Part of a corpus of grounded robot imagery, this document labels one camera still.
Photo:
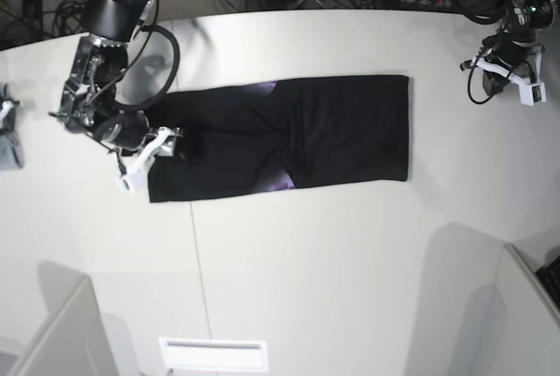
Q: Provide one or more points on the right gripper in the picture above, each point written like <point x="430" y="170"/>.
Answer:
<point x="136" y="143"/>

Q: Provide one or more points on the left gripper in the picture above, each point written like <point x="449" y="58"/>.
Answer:
<point x="506" y="55"/>

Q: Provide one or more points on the black T-shirt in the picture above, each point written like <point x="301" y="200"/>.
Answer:
<point x="286" y="134"/>

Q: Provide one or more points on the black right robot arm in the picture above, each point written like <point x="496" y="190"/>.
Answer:
<point x="88" y="104"/>

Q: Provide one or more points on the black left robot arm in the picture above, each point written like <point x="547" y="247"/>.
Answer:
<point x="507" y="15"/>

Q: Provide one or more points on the black keyboard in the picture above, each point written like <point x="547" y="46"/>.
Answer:
<point x="549" y="277"/>

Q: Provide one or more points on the white partition panel left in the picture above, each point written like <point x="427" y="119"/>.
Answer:
<point x="71" y="341"/>

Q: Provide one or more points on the white partition panel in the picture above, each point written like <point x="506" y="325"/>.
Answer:
<point x="71" y="341"/>
<point x="510" y="327"/>

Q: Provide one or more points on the white partition panel right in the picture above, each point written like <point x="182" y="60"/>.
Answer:
<point x="510" y="327"/>

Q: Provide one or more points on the white table cable slot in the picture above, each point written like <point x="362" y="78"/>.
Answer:
<point x="235" y="356"/>

